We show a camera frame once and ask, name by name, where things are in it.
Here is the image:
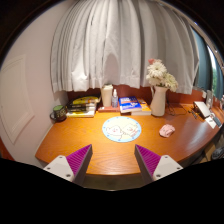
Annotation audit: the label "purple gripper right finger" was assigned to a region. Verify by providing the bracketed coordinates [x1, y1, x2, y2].
[134, 145, 182, 184]

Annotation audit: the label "white and pink flowers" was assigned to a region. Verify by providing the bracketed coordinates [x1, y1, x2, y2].
[146, 59, 178, 92]

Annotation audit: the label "yellow top book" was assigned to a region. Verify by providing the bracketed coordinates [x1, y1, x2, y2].
[72, 96, 101, 104]

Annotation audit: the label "clear sanitizer bottle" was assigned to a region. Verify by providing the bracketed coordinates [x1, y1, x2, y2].
[112, 89, 118, 108]

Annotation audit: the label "black middle book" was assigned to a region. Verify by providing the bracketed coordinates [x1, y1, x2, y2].
[67, 103, 96, 112]

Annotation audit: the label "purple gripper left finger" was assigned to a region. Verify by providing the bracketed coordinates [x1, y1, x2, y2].
[44, 145, 93, 186]

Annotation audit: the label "white ceramic vase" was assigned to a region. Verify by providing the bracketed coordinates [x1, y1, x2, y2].
[150, 86, 167, 117]

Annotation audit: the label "white cylindrical container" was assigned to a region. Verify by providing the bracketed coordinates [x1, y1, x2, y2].
[101, 84, 113, 107]

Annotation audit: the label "white bottom book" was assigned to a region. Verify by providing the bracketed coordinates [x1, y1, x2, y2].
[66, 108, 95, 118]

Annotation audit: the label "round blue mouse pad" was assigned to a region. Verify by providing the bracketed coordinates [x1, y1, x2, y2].
[102, 116, 142, 143]

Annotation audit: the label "black eyeglasses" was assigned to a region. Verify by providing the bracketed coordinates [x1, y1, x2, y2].
[165, 102, 176, 116]

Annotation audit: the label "green and black mug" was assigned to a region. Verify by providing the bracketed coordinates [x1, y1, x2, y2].
[50, 105, 67, 122]

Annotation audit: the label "white curtain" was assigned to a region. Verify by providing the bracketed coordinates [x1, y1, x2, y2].
[51, 0, 199, 94]

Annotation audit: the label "red flat tray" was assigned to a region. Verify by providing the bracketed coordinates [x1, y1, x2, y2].
[98, 106, 120, 112]

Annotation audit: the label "yellow book under blue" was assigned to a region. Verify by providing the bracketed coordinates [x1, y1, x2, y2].
[132, 98, 151, 116]

